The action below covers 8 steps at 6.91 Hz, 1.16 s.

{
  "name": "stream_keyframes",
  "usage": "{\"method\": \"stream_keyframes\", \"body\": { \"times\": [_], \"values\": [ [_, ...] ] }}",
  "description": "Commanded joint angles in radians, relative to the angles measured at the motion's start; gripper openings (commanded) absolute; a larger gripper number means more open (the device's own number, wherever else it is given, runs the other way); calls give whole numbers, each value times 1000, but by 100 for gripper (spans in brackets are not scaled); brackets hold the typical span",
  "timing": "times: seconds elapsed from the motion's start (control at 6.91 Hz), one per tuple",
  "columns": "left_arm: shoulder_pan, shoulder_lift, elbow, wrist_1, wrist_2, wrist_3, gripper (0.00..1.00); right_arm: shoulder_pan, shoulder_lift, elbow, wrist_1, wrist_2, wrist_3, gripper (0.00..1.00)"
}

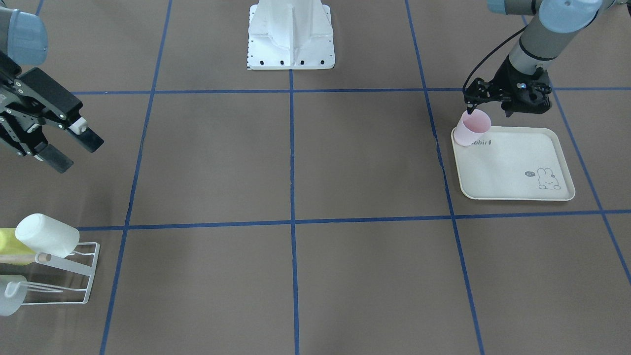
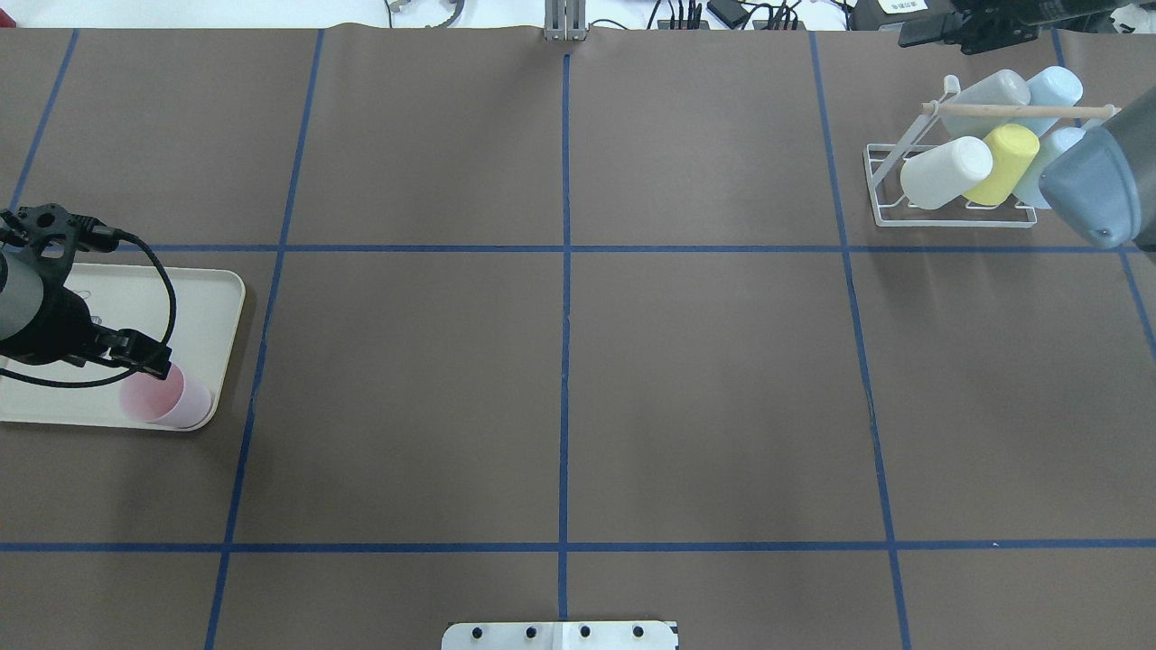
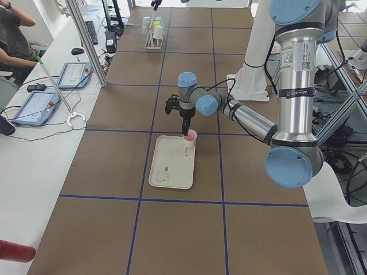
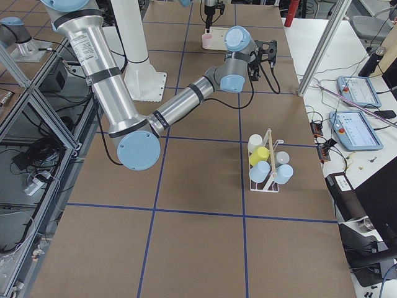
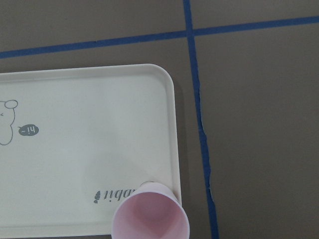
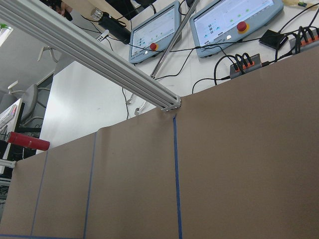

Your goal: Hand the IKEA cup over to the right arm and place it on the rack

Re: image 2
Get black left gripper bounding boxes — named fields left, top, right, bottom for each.
left=1, top=285, right=172, bottom=381

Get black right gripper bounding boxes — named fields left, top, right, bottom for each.
left=899, top=1, right=1131, bottom=56

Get pink plastic cup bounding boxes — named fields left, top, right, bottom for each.
left=118, top=365, right=216, bottom=431

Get grey plastic cup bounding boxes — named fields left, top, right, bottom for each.
left=941, top=69, right=1031, bottom=140

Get yellow plastic cup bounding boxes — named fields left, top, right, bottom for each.
left=963, top=124, right=1040, bottom=206

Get pale green white cup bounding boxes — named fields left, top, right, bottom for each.
left=901, top=136, right=993, bottom=209

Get light blue plastic cup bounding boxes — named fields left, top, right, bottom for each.
left=1012, top=127, right=1085, bottom=209

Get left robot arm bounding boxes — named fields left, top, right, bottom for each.
left=1, top=244, right=177, bottom=387

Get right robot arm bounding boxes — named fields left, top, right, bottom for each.
left=899, top=1, right=1155, bottom=254

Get cream rabbit tray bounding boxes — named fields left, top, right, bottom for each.
left=1, top=263, right=247, bottom=433

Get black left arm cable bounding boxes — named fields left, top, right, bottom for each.
left=0, top=230, right=179, bottom=389

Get white wire cup rack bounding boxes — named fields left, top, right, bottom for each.
left=862, top=66, right=1118, bottom=228

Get grey aluminium frame post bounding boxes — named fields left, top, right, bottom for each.
left=544, top=0, right=590, bottom=42

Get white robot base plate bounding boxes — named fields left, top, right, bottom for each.
left=440, top=620, right=680, bottom=649

